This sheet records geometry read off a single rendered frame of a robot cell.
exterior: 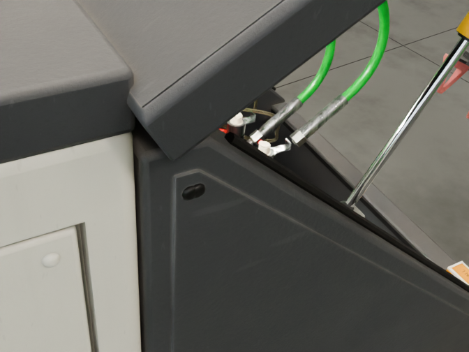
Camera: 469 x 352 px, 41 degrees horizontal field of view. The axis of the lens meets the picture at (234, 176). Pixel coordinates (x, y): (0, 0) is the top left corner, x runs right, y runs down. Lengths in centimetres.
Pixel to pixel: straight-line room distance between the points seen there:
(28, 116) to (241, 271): 19
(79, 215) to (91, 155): 4
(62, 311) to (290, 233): 15
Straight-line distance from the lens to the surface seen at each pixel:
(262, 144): 87
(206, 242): 37
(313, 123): 90
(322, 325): 53
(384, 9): 87
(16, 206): 30
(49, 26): 32
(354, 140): 291
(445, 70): 46
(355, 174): 114
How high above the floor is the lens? 164
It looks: 39 degrees down
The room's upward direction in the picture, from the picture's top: 5 degrees clockwise
